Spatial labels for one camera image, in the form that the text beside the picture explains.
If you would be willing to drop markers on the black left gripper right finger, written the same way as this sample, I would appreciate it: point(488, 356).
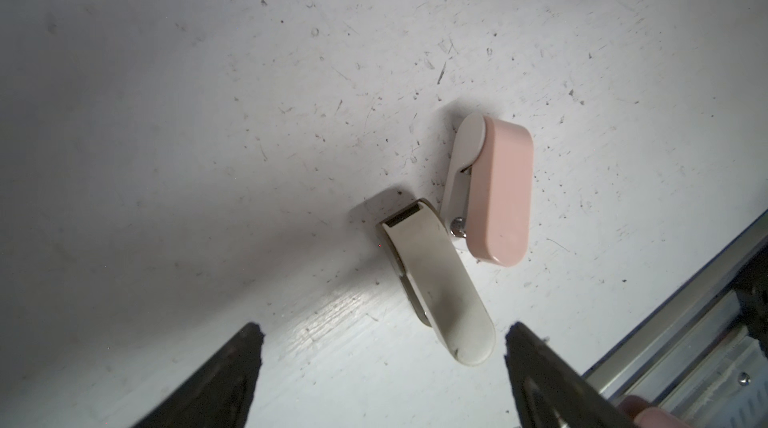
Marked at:
point(548, 392)

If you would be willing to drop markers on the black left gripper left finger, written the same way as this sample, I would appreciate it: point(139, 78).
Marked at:
point(220, 392)

